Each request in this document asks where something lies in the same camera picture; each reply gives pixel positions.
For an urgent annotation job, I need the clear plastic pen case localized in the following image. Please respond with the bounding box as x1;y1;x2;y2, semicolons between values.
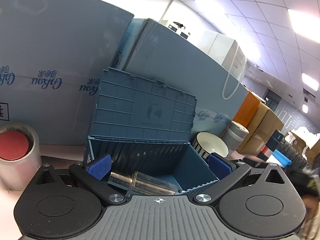
108;171;180;197

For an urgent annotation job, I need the white black patterned bowl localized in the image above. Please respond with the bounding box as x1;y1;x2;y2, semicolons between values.
191;132;229;159

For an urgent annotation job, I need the grey lidded canister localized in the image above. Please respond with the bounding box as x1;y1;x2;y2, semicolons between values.
221;121;249;153

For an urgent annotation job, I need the light blue plastic block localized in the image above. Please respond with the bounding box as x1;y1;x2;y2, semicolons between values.
272;150;292;167

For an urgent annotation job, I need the brown cardboard box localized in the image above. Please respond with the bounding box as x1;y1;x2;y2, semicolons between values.
236;102;284;155

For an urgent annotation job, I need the orange cardboard box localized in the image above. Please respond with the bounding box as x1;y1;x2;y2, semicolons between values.
233;91;260;127

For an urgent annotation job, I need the blue plastic storage box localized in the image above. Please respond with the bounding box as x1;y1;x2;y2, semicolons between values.
84;68;218;197

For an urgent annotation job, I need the red round lid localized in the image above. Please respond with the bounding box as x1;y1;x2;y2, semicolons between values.
0;131;29;161

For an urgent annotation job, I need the white paper bag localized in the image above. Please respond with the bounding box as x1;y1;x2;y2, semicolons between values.
190;30;248;100

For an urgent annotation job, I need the large blue carton left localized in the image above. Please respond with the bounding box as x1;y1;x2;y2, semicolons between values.
1;0;133;145

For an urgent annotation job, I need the long blue carton right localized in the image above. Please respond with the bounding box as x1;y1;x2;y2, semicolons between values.
112;18;248;139

